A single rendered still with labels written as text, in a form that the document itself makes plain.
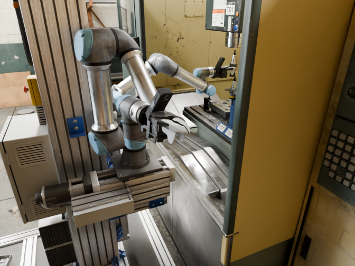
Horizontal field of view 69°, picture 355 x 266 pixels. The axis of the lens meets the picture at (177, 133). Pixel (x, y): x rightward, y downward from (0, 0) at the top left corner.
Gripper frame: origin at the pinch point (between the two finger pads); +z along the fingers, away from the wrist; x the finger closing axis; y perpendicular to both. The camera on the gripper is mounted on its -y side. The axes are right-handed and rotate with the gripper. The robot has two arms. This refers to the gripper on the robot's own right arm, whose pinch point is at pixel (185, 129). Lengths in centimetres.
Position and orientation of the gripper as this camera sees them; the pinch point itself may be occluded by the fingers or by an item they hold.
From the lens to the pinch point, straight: 69.6
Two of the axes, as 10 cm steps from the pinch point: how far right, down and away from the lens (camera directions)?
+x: -7.8, 1.3, -6.1
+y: -1.1, 9.3, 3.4
